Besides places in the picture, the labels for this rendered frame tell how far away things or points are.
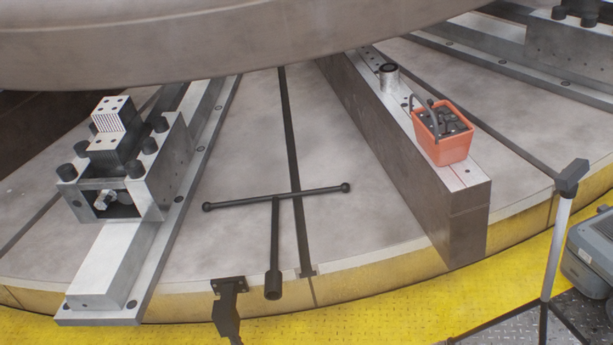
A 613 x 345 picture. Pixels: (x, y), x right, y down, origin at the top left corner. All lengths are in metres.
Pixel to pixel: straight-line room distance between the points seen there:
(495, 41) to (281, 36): 1.35
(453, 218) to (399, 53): 1.62
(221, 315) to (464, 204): 0.91
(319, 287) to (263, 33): 1.01
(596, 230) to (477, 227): 0.54
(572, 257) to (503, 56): 1.20
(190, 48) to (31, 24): 0.59
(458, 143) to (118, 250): 1.28
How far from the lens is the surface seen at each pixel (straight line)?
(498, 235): 2.31
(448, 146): 1.67
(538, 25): 2.68
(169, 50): 2.06
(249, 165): 2.48
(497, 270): 2.34
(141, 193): 2.04
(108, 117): 2.13
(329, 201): 2.19
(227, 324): 1.95
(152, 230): 2.21
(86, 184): 2.11
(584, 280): 2.24
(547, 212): 2.44
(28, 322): 2.75
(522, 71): 2.86
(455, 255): 1.87
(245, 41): 2.00
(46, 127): 3.16
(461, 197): 1.68
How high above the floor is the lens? 1.82
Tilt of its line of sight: 40 degrees down
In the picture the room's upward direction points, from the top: 11 degrees counter-clockwise
